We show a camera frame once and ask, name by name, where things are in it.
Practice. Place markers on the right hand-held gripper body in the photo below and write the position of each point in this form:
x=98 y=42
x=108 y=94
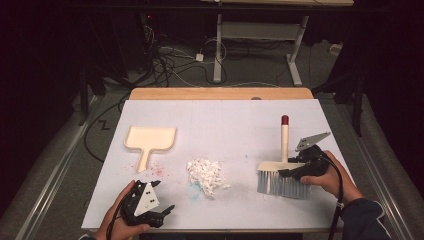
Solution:
x=315 y=163

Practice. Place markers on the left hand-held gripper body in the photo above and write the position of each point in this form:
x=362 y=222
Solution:
x=145 y=200

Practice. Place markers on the cream brush with red tip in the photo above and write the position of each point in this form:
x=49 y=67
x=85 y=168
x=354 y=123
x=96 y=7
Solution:
x=285 y=143

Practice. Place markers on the cream plastic dustpan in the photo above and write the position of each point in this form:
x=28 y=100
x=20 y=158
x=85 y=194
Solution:
x=150 y=138

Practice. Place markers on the pile of white paper scraps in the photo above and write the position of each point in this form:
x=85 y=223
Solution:
x=206 y=173

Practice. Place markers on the person's right hand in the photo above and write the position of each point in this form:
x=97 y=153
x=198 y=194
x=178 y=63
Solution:
x=336 y=183

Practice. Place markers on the person's left hand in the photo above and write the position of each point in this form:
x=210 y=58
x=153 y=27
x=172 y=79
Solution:
x=113 y=226

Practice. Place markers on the pink crumbs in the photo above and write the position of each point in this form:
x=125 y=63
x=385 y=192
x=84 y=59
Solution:
x=157 y=171

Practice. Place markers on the dark metal stand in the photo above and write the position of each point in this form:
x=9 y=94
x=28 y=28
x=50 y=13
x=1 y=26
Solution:
x=358 y=110
x=83 y=100

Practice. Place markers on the white board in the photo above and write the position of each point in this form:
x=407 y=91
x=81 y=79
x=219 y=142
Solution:
x=233 y=116

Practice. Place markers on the wooden table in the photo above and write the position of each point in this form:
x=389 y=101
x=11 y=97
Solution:
x=216 y=93

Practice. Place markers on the small white box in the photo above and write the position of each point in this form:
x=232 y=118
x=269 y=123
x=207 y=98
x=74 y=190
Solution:
x=335 y=48

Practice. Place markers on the white power adapter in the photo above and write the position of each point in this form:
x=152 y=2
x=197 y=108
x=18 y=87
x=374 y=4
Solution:
x=199 y=57

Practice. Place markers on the metal floor rail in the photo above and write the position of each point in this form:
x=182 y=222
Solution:
x=383 y=190
x=50 y=186

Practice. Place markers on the white desk frame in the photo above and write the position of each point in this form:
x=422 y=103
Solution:
x=218 y=50

